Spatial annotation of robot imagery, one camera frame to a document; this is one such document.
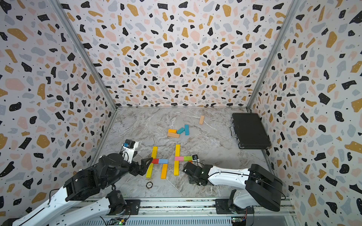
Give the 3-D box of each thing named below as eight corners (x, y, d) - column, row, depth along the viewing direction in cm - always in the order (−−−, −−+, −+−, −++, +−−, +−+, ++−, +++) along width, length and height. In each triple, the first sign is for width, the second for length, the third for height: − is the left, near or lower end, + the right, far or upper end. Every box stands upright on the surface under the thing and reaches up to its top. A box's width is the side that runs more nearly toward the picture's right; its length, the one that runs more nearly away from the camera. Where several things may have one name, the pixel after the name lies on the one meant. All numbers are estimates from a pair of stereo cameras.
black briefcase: (234, 151, 98) (236, 145, 93) (227, 118, 118) (228, 113, 112) (268, 151, 99) (273, 146, 93) (255, 119, 118) (258, 113, 112)
